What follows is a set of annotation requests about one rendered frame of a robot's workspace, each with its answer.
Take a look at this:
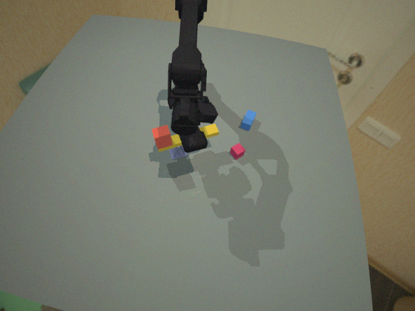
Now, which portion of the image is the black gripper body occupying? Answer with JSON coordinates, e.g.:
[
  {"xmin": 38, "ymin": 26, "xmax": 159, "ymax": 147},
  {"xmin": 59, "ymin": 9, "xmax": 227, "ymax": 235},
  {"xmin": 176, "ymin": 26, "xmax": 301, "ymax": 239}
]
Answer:
[{"xmin": 167, "ymin": 98, "xmax": 208, "ymax": 153}]

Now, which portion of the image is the yellow bar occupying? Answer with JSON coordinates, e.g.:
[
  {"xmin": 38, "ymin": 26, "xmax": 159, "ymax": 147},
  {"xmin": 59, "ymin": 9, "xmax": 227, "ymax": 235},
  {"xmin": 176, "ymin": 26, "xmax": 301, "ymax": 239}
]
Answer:
[{"xmin": 152, "ymin": 124, "xmax": 219, "ymax": 152}]

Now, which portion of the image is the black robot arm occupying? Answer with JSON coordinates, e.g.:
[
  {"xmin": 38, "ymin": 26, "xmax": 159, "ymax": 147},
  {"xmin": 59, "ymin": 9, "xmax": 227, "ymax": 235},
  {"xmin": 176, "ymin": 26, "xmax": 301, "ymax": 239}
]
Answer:
[{"xmin": 168, "ymin": 0, "xmax": 218, "ymax": 135}]

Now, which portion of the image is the red cube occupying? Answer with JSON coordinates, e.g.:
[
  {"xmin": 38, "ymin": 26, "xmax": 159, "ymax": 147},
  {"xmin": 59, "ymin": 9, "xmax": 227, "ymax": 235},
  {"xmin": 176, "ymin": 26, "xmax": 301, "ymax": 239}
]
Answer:
[{"xmin": 230, "ymin": 143, "xmax": 246, "ymax": 160}]

